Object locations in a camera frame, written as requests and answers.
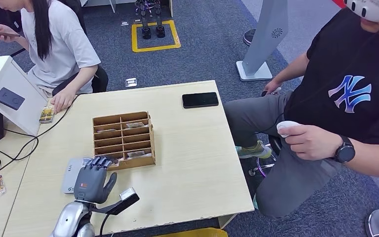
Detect green sports shoe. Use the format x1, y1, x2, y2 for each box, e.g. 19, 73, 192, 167
235, 140, 272, 159

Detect black smartphone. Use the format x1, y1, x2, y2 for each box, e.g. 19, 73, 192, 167
181, 92, 220, 109

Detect wooden slotted card organizer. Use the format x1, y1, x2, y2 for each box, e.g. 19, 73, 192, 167
92, 111, 156, 171

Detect black wrist watch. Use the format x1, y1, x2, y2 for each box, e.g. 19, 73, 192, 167
333, 134, 356, 164

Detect black flat square device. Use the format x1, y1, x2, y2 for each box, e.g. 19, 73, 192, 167
0, 87, 26, 111

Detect operator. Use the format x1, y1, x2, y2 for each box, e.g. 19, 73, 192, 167
224, 0, 379, 219

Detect person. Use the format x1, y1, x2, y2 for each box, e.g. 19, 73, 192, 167
0, 0, 102, 115

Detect white black hand controller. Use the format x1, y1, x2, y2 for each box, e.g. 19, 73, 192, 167
261, 86, 282, 97

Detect chrome base stool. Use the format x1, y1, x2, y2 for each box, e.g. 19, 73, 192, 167
248, 135, 282, 177

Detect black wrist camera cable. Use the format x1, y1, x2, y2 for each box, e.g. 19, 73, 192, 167
98, 212, 112, 237

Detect operator's right hand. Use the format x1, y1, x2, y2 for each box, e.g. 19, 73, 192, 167
264, 79, 283, 95

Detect white oval hand controller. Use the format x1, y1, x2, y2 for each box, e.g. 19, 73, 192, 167
276, 120, 303, 138

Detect black round floor base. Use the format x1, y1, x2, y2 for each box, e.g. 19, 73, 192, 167
243, 28, 256, 46

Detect person's right hand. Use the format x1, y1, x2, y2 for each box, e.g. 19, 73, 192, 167
0, 24, 22, 43

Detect white VR headset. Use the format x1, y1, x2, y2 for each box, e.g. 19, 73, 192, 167
332, 0, 379, 23

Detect black robot legs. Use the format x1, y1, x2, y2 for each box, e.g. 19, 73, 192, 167
134, 0, 166, 40

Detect white kiosk stand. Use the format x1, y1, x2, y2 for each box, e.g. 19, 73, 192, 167
235, 0, 289, 82

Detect yellow plastic object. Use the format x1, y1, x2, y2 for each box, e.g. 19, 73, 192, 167
153, 228, 228, 237

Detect grey white card reader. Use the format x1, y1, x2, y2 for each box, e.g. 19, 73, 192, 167
61, 158, 94, 195

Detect black office chair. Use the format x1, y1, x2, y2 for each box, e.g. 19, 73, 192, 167
52, 0, 109, 97

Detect person's left hand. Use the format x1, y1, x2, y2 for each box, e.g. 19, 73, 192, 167
49, 88, 77, 115

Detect operator's left hand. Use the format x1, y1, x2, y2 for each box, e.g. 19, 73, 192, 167
278, 124, 344, 161

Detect white counter box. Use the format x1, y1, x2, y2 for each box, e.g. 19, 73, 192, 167
0, 55, 48, 136

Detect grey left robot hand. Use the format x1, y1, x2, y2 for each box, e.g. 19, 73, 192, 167
74, 156, 118, 205

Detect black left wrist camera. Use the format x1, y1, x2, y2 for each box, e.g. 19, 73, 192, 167
89, 187, 141, 216

